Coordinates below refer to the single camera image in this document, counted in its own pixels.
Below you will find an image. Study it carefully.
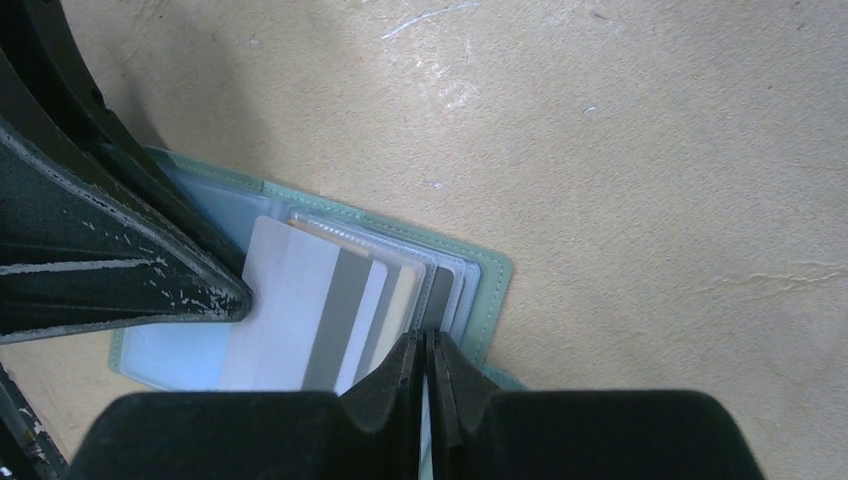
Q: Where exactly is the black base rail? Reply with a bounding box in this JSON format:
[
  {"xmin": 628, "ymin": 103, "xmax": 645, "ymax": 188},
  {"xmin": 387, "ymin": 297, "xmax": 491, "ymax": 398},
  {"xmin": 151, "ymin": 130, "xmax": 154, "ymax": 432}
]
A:
[{"xmin": 1, "ymin": 366, "xmax": 68, "ymax": 480}]

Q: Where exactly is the green card holder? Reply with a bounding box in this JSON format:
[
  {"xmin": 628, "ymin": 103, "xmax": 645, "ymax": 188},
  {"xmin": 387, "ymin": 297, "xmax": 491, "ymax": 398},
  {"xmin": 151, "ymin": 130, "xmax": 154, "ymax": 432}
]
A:
[{"xmin": 108, "ymin": 148, "xmax": 518, "ymax": 394}]

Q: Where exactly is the grey card with magnetic stripe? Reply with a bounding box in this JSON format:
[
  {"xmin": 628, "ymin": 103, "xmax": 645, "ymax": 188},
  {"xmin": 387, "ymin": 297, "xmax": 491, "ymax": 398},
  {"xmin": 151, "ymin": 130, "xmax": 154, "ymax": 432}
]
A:
[{"xmin": 217, "ymin": 216, "xmax": 388, "ymax": 393}]

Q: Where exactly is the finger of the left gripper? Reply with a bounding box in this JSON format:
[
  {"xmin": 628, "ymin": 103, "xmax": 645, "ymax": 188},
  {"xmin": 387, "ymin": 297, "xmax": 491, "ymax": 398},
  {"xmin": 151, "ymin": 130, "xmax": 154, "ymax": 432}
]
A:
[
  {"xmin": 1, "ymin": 1, "xmax": 244, "ymax": 275},
  {"xmin": 1, "ymin": 122, "xmax": 251, "ymax": 344}
]

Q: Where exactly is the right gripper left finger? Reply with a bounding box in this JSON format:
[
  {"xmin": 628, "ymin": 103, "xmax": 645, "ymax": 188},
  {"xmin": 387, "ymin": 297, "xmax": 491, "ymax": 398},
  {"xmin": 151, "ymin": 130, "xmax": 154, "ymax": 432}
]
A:
[{"xmin": 69, "ymin": 332, "xmax": 424, "ymax": 479}]

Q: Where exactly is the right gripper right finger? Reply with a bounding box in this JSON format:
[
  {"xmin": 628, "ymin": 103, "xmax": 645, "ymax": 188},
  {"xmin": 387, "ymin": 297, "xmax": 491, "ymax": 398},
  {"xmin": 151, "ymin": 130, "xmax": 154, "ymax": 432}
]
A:
[{"xmin": 425, "ymin": 332, "xmax": 764, "ymax": 479}]

